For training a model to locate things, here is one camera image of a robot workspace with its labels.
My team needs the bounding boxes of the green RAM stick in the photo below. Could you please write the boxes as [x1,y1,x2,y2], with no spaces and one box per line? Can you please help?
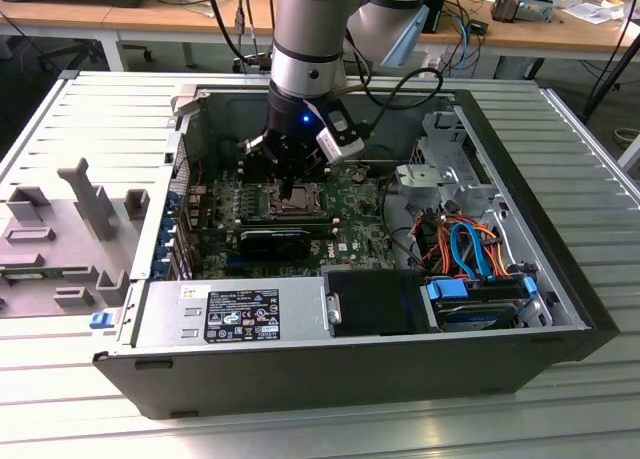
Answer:
[0,266,64,283]
[240,217,335,236]

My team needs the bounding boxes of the silver drive cage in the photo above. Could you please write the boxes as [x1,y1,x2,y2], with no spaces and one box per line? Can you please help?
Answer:
[405,97,506,220]

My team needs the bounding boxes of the metal heat sink cooler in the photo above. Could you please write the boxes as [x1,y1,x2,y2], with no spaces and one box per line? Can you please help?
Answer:
[489,0,522,23]

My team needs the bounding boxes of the black PC case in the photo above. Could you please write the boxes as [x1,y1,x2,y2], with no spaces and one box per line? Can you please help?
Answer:
[92,81,621,421]

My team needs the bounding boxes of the blue flat wire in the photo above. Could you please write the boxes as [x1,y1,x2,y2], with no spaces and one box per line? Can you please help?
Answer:
[448,218,499,283]

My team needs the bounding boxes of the grey desktop device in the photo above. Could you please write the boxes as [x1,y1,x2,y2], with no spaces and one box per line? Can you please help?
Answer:
[519,0,555,23]

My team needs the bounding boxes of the wooden desk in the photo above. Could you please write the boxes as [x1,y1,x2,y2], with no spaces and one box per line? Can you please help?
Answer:
[0,0,640,75]

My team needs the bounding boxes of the white paper sheets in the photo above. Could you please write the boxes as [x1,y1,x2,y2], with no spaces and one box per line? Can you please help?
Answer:
[562,0,626,26]

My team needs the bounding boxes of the black case fan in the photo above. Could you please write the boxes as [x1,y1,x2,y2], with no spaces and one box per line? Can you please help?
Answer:
[217,137,244,168]

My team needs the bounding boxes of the green motherboard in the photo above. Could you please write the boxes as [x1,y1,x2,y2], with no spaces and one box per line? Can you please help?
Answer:
[187,161,401,280]

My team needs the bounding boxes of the grey parts rack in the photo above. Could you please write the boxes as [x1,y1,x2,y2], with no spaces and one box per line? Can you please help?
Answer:
[0,157,151,320]

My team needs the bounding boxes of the hard disk drive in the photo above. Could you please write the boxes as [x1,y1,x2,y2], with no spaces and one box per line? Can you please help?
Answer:
[433,298,519,334]

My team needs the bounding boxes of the white power strip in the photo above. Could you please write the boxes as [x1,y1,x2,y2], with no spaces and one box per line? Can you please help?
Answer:
[418,48,442,78]

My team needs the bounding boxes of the pale blue teach pendant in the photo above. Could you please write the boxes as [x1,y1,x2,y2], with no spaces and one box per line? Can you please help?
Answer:
[382,4,431,69]

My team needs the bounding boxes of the silver power supply unit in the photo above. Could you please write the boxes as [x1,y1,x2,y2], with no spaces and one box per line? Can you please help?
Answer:
[130,277,334,348]

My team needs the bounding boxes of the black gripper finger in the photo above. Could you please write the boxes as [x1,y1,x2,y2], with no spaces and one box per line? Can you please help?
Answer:
[291,140,332,199]
[241,131,294,200]

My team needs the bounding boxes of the blue disk carrier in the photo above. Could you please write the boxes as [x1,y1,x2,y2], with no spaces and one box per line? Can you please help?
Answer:
[424,274,540,310]

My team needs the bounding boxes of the orange wire bundle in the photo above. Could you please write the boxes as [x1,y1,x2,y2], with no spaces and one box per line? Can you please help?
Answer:
[419,213,512,280]

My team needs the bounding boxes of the black graphics card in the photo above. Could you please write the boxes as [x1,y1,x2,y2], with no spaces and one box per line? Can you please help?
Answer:
[238,228,312,260]

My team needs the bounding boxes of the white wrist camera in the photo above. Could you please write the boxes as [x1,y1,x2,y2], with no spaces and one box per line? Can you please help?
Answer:
[314,110,367,165]

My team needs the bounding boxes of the CPU socket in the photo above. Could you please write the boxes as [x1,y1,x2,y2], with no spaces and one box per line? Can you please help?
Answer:
[268,182,325,217]

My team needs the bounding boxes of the black camera cable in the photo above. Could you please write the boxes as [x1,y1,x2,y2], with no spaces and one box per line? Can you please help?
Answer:
[357,67,445,138]

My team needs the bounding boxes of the silver round bracket plate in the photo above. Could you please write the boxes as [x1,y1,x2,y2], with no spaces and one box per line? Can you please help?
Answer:
[394,162,459,200]

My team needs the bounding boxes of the blue expansion card latch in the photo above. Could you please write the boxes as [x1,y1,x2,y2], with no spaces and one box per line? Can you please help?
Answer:
[157,187,182,281]

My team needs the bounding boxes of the black upright box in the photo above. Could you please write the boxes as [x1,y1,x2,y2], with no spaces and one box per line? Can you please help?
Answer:
[422,0,450,34]

